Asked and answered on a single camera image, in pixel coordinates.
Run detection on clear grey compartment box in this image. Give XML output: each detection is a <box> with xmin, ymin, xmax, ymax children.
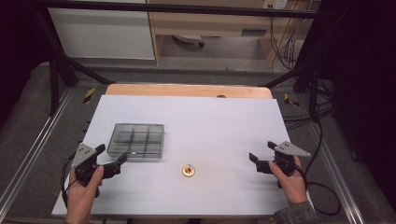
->
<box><xmin>106</xmin><ymin>122</ymin><xmax>165</xmax><ymax>162</ymax></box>

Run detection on black floor cables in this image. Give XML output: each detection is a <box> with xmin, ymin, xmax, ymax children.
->
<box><xmin>281</xmin><ymin>102</ymin><xmax>334</xmax><ymax>130</ymax></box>

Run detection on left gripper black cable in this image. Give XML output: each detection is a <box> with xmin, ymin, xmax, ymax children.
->
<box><xmin>60</xmin><ymin>153</ymin><xmax>78</xmax><ymax>208</ymax></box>

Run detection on aluminium floor rail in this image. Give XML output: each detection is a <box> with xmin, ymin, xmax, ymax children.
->
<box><xmin>0</xmin><ymin>90</ymin><xmax>74</xmax><ymax>213</ymax></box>
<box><xmin>306</xmin><ymin>120</ymin><xmax>365</xmax><ymax>224</ymax></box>

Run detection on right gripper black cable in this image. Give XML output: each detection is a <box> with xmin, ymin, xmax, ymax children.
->
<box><xmin>295</xmin><ymin>102</ymin><xmax>342</xmax><ymax>217</ymax></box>

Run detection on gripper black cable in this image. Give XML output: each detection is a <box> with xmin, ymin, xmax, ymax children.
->
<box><xmin>60</xmin><ymin>153</ymin><xmax>78</xmax><ymax>208</ymax></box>
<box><xmin>295</xmin><ymin>102</ymin><xmax>342</xmax><ymax>217</ymax></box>

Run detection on black metal frame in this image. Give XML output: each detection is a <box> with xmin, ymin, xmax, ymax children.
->
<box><xmin>31</xmin><ymin>0</ymin><xmax>328</xmax><ymax>122</ymax></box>

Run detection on person's left hand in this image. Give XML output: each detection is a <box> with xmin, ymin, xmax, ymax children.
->
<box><xmin>65</xmin><ymin>165</ymin><xmax>106</xmax><ymax>224</ymax></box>

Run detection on person's right hand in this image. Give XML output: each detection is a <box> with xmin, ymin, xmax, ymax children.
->
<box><xmin>268</xmin><ymin>155</ymin><xmax>309</xmax><ymax>206</ymax></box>

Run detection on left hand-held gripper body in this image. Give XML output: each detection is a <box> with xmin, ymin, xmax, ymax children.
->
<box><xmin>70</xmin><ymin>143</ymin><xmax>122</xmax><ymax>188</ymax></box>

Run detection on white chair base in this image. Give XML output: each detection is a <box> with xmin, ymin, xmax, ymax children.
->
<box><xmin>172</xmin><ymin>35</ymin><xmax>205</xmax><ymax>49</ymax></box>

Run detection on dark curtain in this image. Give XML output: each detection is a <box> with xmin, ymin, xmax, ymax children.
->
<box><xmin>320</xmin><ymin>0</ymin><xmax>396</xmax><ymax>203</ymax></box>
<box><xmin>0</xmin><ymin>0</ymin><xmax>50</xmax><ymax>122</ymax></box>

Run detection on white power strip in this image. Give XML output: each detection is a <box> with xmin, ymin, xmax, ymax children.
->
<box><xmin>262</xmin><ymin>0</ymin><xmax>289</xmax><ymax>9</ymax></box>

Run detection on wooden desk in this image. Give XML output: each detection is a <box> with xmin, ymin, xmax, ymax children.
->
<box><xmin>146</xmin><ymin>0</ymin><xmax>321</xmax><ymax>68</ymax></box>

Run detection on white cabinet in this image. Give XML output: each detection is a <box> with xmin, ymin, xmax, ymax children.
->
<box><xmin>48</xmin><ymin>7</ymin><xmax>156</xmax><ymax>61</ymax></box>

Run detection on white table sheet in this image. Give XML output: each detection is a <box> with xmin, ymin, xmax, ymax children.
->
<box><xmin>50</xmin><ymin>94</ymin><xmax>316</xmax><ymax>218</ymax></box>

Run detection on hanging black cables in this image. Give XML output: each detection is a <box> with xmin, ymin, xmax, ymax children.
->
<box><xmin>270</xmin><ymin>17</ymin><xmax>302</xmax><ymax>71</ymax></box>

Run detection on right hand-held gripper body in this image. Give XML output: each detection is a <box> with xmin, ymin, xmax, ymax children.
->
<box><xmin>256</xmin><ymin>140</ymin><xmax>312</xmax><ymax>176</ymax></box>

